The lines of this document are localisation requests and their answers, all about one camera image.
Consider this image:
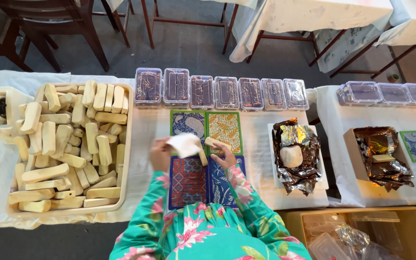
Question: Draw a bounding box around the person's right hand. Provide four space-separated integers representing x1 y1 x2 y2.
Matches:
210 142 238 170

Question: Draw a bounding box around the person's left hand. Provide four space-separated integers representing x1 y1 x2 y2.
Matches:
149 137 173 172

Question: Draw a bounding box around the white wiping cloth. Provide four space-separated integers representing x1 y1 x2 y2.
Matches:
166 133 202 159

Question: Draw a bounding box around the pale wooden block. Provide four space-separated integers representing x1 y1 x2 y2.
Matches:
204 136 231 151
198 145 209 167

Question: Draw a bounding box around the blue paisley green-bordered mat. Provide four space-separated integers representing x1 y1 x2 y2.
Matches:
170 110 207 156

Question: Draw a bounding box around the beige plastic tray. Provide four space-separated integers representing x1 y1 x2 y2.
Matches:
6 82 135 219

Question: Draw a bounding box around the red and blue geometric mat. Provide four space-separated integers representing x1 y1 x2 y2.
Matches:
168 155 209 210

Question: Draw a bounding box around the yellow leaf green-bordered mat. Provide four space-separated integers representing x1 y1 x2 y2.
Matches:
206 111 244 156

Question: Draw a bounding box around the blue floral mat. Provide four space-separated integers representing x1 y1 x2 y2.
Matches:
207 155 247 208

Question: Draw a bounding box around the row of clear lidded boxes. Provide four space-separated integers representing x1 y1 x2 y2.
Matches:
134 67 310 111

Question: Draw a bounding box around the green floral dress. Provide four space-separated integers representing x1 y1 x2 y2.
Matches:
109 164 312 260

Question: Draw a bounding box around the white round lump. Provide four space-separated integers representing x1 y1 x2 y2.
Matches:
279 144 304 169

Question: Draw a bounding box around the dark wooden stool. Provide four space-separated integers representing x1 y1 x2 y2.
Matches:
92 0 136 48

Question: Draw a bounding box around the crumpled brown foil sheet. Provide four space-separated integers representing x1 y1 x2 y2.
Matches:
353 126 415 192
272 118 323 196

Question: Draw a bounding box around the dark wooden chair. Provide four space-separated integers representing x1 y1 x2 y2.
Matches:
0 0 110 73

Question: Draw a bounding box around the beige tape dispenser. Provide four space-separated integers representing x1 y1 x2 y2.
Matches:
0 86 36 145

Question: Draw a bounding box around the white flat tray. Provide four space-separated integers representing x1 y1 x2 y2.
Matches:
267 123 329 191

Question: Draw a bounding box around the small white tablecloth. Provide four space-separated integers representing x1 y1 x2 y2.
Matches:
306 85 416 208

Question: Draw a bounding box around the table with white cloth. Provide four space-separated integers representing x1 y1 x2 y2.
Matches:
330 0 416 80
228 0 395 74

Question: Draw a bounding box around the small open cardboard box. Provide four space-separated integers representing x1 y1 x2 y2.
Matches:
343 127 412 183

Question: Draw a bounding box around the large carton of plastic containers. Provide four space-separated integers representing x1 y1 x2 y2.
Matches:
277 206 416 260

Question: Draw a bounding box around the reddish wooden table frame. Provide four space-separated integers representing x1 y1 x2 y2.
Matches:
140 0 240 55

